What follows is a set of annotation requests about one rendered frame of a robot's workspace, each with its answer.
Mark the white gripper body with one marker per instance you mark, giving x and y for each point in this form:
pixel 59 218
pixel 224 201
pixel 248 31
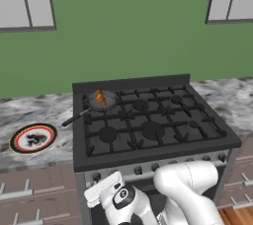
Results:
pixel 102 187

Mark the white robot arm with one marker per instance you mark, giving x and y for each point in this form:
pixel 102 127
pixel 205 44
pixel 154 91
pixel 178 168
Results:
pixel 187 179

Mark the black stove knob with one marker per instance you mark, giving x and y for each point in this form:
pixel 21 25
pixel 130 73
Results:
pixel 172 162
pixel 189 159
pixel 138 170
pixel 96 177
pixel 154 167
pixel 222 157
pixel 206 157

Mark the black gas stove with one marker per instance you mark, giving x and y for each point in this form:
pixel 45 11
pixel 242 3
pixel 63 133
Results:
pixel 158 146

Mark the black frying pan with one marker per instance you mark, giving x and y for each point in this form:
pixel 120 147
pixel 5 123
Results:
pixel 99 103

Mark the brown croissant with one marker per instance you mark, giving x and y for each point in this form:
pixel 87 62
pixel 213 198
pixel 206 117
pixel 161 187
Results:
pixel 100 98

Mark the brown drawer front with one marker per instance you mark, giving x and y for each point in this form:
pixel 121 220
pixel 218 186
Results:
pixel 243 166
pixel 238 192
pixel 59 210
pixel 49 181

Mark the round patterned plate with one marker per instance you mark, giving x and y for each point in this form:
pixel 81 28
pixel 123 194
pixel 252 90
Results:
pixel 33 138

